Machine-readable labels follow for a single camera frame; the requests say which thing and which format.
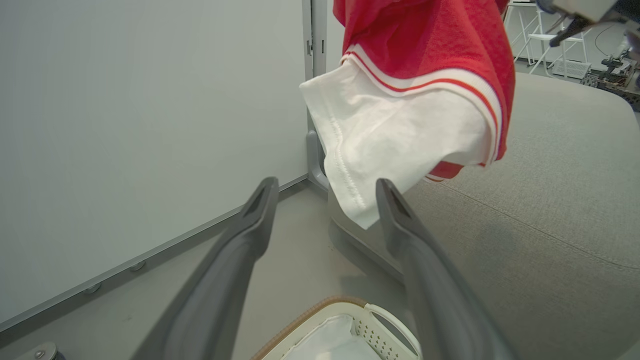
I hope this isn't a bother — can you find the long grey tube partition foot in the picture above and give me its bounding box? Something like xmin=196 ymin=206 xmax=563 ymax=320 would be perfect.
xmin=14 ymin=341 xmax=67 ymax=360

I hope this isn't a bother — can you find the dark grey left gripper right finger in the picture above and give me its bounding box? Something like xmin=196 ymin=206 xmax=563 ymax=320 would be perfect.
xmin=375 ymin=178 xmax=519 ymax=360

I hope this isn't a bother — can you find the grey fabric sofa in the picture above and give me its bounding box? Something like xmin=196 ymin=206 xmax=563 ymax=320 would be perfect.
xmin=326 ymin=72 xmax=640 ymax=360

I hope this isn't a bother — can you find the dark equipment pile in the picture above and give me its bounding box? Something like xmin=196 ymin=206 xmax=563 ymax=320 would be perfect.
xmin=581 ymin=49 xmax=640 ymax=113

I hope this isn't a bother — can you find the white plastic laundry basket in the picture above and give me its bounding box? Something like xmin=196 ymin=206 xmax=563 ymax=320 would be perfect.
xmin=251 ymin=295 xmax=424 ymax=360

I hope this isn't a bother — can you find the short grey partition foot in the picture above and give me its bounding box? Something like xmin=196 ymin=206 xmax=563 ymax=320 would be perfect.
xmin=305 ymin=130 xmax=332 ymax=194

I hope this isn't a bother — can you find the red and white shirt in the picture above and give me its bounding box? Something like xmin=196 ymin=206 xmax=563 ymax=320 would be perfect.
xmin=299 ymin=0 xmax=517 ymax=230

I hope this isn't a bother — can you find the white vented box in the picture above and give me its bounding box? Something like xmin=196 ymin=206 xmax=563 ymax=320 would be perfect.
xmin=552 ymin=59 xmax=592 ymax=81

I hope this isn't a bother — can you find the grey partition post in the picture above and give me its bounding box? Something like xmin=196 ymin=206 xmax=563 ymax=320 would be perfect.
xmin=301 ymin=0 xmax=329 ymax=136

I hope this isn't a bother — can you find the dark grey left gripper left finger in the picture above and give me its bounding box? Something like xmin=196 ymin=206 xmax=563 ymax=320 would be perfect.
xmin=129 ymin=176 xmax=280 ymax=360

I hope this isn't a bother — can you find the white metal stool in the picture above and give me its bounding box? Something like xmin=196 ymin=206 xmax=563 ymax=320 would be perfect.
xmin=504 ymin=0 xmax=594 ymax=79

